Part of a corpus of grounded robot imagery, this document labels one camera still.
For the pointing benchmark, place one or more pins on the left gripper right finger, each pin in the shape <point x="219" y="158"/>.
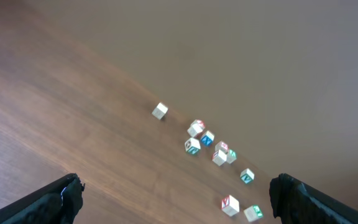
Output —
<point x="295" y="202"/>

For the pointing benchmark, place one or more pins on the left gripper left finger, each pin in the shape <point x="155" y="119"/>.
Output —
<point x="57" y="203"/>

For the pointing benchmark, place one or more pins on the green E block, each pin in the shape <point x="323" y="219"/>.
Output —
<point x="253" y="213"/>

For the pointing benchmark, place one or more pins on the green V block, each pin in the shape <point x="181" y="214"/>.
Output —
<point x="247" y="176"/>

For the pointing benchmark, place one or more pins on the wooden block lowest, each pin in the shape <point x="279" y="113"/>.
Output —
<point x="230" y="205"/>

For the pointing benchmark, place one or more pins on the green A block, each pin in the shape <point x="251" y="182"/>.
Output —
<point x="231" y="156"/>

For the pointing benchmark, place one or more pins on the plain wooden block centre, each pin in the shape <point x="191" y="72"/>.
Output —
<point x="219" y="157"/>

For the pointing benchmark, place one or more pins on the plain wooden block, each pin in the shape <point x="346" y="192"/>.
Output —
<point x="219" y="157"/>
<point x="160" y="111"/>

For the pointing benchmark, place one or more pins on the red 9 block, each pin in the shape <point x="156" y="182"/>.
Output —
<point x="222" y="146"/>

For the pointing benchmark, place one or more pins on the blue X block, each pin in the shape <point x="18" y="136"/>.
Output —
<point x="207" y="138"/>

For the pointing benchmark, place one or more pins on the green side block left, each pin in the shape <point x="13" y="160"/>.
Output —
<point x="192" y="146"/>

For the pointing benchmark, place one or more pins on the red edged wooden block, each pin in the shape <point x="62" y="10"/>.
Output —
<point x="194" y="130"/>

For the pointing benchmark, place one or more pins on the red letter block top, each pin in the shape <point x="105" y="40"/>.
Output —
<point x="199" y="122"/>

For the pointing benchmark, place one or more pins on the plain wooden block far left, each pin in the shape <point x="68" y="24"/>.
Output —
<point x="160" y="111"/>

